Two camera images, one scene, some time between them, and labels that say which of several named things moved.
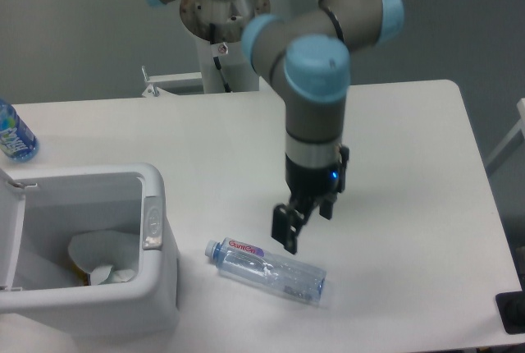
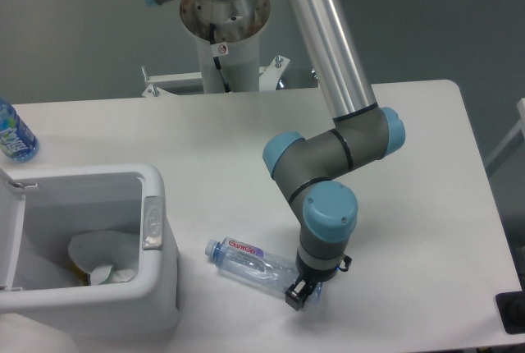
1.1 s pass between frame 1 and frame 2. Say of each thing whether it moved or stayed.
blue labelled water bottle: stayed
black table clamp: stayed
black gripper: moved
